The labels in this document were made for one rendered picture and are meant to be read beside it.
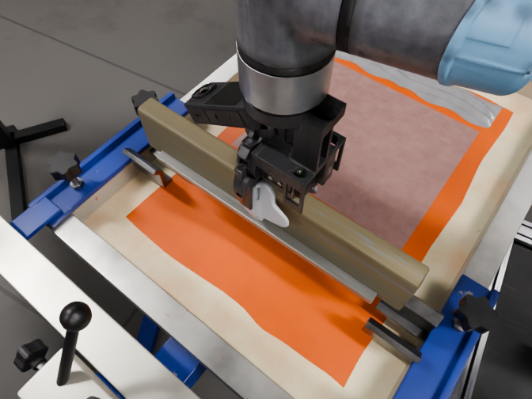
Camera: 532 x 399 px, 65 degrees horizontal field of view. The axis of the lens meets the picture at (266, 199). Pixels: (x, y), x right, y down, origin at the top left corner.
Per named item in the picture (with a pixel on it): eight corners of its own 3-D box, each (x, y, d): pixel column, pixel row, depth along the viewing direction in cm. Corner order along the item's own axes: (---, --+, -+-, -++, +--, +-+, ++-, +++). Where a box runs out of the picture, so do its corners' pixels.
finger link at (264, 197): (277, 254, 49) (286, 207, 42) (238, 227, 51) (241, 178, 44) (292, 237, 51) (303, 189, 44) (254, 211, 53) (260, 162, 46)
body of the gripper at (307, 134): (298, 220, 42) (308, 143, 32) (233, 177, 45) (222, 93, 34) (339, 171, 45) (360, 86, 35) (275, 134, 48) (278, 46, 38)
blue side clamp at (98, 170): (177, 117, 80) (170, 90, 74) (196, 130, 78) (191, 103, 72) (47, 226, 67) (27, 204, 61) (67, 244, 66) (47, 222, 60)
